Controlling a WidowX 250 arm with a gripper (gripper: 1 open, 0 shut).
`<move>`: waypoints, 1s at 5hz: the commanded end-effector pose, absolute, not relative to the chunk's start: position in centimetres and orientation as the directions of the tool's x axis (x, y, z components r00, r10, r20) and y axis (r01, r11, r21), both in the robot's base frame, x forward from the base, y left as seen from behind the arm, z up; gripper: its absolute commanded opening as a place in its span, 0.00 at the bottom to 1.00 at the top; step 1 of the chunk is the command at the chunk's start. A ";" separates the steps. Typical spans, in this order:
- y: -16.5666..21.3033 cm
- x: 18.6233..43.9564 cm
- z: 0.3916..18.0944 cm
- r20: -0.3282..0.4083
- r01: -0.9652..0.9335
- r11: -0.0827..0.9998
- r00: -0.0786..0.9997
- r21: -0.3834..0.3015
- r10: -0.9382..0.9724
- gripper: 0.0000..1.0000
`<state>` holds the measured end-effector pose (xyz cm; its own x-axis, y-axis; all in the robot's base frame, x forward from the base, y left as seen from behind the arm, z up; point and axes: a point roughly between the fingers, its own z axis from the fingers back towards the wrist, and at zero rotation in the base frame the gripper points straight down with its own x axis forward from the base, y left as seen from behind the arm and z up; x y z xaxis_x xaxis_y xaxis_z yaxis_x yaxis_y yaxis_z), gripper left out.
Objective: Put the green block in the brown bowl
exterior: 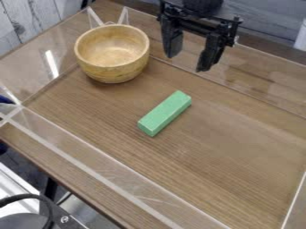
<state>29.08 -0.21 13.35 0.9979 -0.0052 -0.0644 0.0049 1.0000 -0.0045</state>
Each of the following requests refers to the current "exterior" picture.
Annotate black table leg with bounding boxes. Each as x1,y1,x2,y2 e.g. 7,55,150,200
45,178,59,201

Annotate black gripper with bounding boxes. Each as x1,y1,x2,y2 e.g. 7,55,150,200
158,0,244,72

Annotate brown wooden bowl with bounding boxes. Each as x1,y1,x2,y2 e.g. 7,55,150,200
74,24,150,84

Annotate blue object at left edge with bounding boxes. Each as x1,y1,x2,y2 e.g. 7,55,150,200
0,95,15,104

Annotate metal bracket with screw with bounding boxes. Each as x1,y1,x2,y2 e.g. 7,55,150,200
50,201,89,229

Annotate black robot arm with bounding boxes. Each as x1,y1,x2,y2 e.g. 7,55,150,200
157,0,244,72

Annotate white object at right edge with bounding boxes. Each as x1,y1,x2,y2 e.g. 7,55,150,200
295,18,306,52

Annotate black cable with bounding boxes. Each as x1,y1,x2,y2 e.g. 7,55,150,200
0,193,55,229

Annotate clear acrylic tray walls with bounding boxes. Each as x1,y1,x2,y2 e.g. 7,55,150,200
0,2,306,229

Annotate green rectangular block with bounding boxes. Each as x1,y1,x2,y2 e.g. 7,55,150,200
138,90,193,137

